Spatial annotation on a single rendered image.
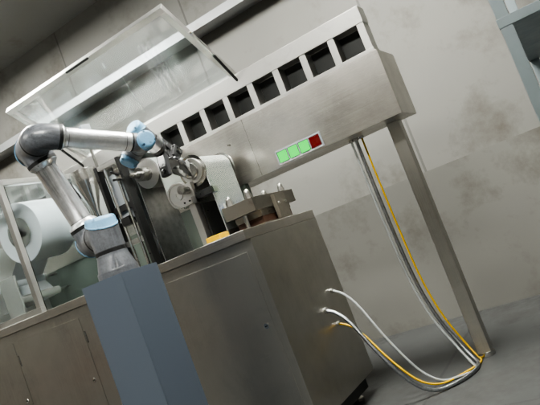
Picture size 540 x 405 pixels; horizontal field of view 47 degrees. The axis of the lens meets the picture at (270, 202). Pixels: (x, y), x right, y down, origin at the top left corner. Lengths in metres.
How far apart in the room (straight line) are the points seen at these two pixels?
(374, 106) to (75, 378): 1.87
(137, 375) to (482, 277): 2.35
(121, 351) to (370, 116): 1.43
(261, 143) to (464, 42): 1.49
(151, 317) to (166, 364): 0.17
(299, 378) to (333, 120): 1.15
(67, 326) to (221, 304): 0.88
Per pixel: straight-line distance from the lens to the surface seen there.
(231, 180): 2.95
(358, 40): 2.93
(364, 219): 4.08
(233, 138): 3.10
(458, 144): 3.90
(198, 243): 3.28
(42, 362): 3.31
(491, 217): 3.89
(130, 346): 2.26
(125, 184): 2.91
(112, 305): 2.26
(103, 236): 2.30
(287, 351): 2.45
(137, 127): 2.63
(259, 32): 4.40
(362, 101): 2.82
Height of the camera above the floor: 0.79
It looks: 4 degrees up
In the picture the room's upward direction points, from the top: 21 degrees counter-clockwise
